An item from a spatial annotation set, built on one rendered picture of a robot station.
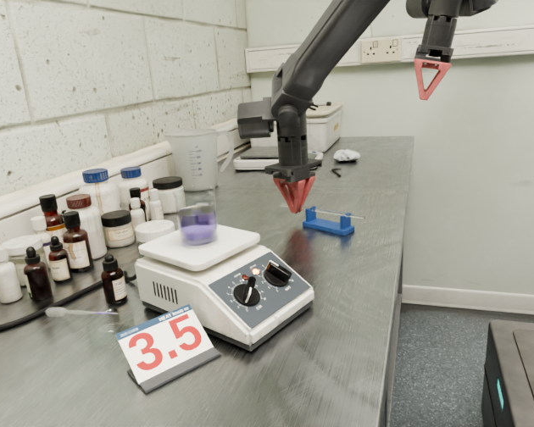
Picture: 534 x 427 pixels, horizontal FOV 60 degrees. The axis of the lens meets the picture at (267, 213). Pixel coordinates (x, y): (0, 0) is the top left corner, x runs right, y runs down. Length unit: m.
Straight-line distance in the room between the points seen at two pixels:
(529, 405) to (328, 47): 0.82
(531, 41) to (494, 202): 0.60
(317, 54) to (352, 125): 1.26
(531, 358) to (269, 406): 0.90
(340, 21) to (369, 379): 0.46
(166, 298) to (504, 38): 1.58
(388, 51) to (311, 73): 1.15
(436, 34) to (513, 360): 0.76
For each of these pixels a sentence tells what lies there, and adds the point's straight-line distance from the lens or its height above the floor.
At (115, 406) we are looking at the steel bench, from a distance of 0.50.
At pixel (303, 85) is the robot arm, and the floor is 1.02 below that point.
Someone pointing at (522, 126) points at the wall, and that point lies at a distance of 1.99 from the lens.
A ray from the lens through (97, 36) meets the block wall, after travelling 1.19.
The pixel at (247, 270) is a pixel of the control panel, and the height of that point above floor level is 0.81.
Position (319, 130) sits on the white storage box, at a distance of 1.62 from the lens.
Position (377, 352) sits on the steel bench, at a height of 0.75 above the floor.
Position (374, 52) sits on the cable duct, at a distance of 1.89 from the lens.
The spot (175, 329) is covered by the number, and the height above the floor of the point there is 0.78.
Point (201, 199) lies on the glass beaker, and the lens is 0.56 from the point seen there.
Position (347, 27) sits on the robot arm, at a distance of 0.70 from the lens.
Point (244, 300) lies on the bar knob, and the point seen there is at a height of 0.80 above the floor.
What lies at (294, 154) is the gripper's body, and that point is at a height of 0.89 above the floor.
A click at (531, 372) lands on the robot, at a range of 1.23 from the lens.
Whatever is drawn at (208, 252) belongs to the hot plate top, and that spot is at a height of 0.84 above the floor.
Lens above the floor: 1.05
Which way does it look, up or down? 18 degrees down
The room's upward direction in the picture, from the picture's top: 4 degrees counter-clockwise
